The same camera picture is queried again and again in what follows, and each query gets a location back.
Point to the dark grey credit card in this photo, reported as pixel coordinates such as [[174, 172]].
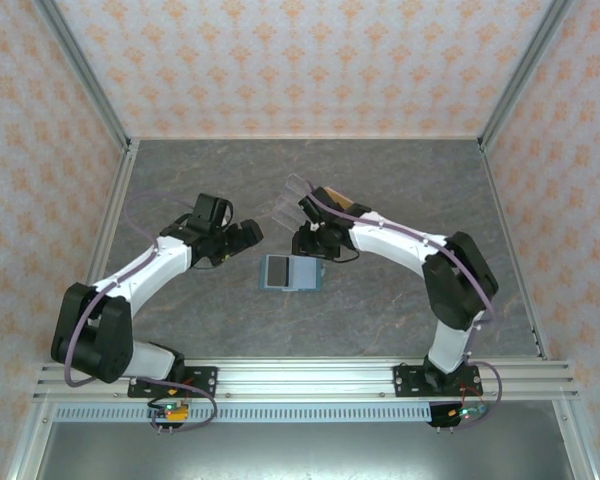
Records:
[[277, 271]]

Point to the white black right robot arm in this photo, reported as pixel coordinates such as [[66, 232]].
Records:
[[395, 245]]

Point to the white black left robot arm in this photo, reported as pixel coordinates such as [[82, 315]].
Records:
[[145, 267]]

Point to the light blue card case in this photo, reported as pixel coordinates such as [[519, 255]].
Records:
[[305, 272]]

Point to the clear acrylic tiered card holder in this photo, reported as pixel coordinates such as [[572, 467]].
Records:
[[292, 187]]

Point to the tan wooden block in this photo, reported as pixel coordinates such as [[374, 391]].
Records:
[[337, 197]]

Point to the left controller circuit board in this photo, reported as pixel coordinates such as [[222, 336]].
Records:
[[170, 412]]

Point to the controller circuit board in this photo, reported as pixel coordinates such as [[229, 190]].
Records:
[[170, 412], [462, 412]]

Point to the shiny metal panel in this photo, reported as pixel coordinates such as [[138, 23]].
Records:
[[300, 450]]

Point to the right controller circuit board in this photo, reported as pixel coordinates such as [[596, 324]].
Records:
[[462, 412]]

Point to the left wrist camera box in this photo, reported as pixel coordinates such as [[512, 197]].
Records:
[[210, 210]]

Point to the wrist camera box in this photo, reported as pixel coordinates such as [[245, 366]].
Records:
[[210, 210], [311, 205]]

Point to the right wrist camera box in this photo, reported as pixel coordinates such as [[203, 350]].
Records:
[[311, 205]]

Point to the aluminium side frame rail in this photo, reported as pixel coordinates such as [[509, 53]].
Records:
[[116, 200], [517, 250]]

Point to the aluminium front mounting rail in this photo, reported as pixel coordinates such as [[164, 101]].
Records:
[[305, 380]]

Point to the aluminium frame corner post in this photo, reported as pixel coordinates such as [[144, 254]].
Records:
[[522, 75], [86, 75]]

